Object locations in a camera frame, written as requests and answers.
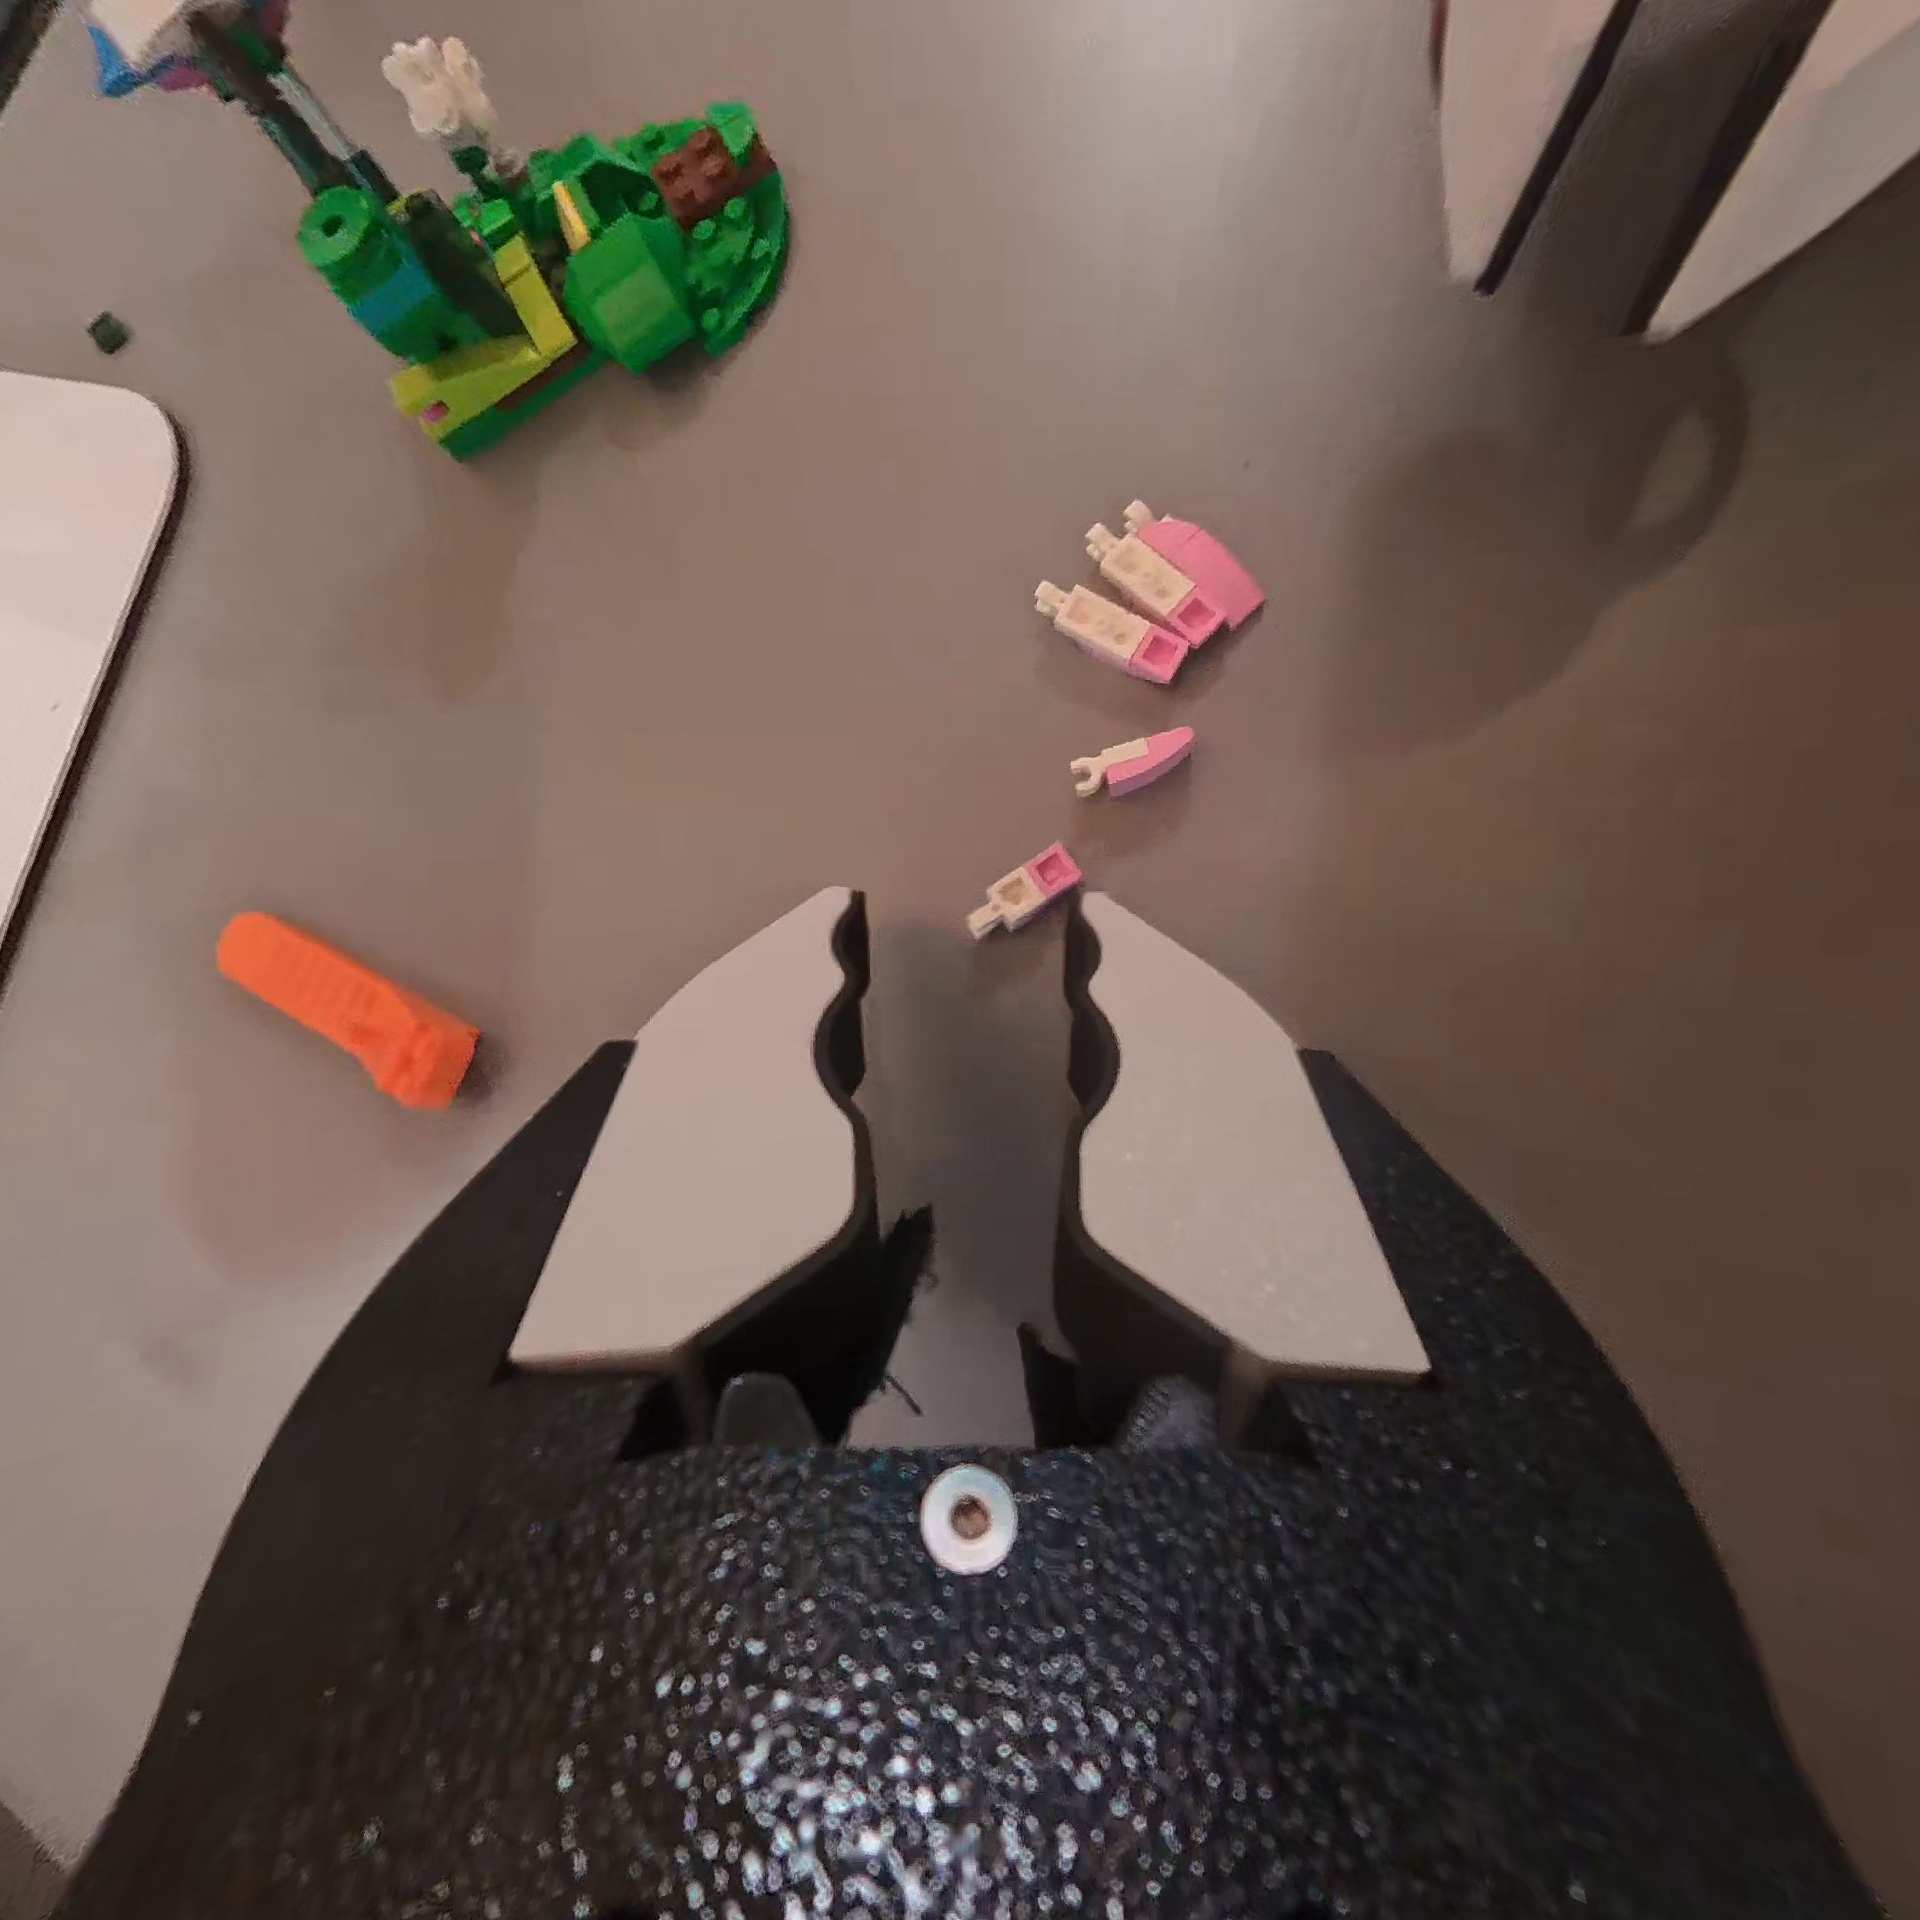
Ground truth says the pink and white lego piece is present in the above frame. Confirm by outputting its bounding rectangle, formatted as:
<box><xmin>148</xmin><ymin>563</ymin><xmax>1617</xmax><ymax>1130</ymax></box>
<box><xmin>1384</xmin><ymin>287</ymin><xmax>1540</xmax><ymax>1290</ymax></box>
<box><xmin>967</xmin><ymin>841</ymin><xmax>1082</xmax><ymax>943</ymax></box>
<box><xmin>1072</xmin><ymin>724</ymin><xmax>1200</xmax><ymax>801</ymax></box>
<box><xmin>1032</xmin><ymin>582</ymin><xmax>1191</xmax><ymax>689</ymax></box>
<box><xmin>1082</xmin><ymin>519</ymin><xmax>1232</xmax><ymax>647</ymax></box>
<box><xmin>1125</xmin><ymin>500</ymin><xmax>1269</xmax><ymax>633</ymax></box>

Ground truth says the orange lego brick separator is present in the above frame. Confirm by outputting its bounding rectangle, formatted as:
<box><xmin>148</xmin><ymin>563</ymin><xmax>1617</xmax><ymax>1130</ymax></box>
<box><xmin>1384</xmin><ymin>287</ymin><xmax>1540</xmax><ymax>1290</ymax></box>
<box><xmin>214</xmin><ymin>910</ymin><xmax>481</xmax><ymax>1114</ymax></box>

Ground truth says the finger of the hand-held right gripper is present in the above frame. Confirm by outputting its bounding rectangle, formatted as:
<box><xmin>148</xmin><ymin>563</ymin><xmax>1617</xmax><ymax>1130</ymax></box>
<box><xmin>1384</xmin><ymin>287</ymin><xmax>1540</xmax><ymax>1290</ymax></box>
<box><xmin>1437</xmin><ymin>0</ymin><xmax>1625</xmax><ymax>290</ymax></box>
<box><xmin>1641</xmin><ymin>0</ymin><xmax>1920</xmax><ymax>343</ymax></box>

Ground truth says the green lego plant build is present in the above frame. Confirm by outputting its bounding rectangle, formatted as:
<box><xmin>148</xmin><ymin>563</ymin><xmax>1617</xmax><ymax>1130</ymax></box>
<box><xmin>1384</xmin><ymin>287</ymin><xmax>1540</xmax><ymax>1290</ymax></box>
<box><xmin>81</xmin><ymin>0</ymin><xmax>793</xmax><ymax>463</ymax></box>

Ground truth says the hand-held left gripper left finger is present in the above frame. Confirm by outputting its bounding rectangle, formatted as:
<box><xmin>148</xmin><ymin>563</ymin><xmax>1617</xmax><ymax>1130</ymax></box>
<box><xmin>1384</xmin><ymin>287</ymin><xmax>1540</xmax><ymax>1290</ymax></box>
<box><xmin>509</xmin><ymin>888</ymin><xmax>879</xmax><ymax>1372</ymax></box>

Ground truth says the white board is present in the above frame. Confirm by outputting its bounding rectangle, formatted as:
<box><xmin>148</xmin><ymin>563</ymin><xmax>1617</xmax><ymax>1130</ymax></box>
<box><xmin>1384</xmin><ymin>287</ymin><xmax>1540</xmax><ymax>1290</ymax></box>
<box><xmin>0</xmin><ymin>371</ymin><xmax>185</xmax><ymax>980</ymax></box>

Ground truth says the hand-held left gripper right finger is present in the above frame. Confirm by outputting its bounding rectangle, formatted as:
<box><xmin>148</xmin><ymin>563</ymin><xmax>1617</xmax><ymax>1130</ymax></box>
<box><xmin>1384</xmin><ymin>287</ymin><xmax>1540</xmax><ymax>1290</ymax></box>
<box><xmin>1054</xmin><ymin>892</ymin><xmax>1431</xmax><ymax>1378</ymax></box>

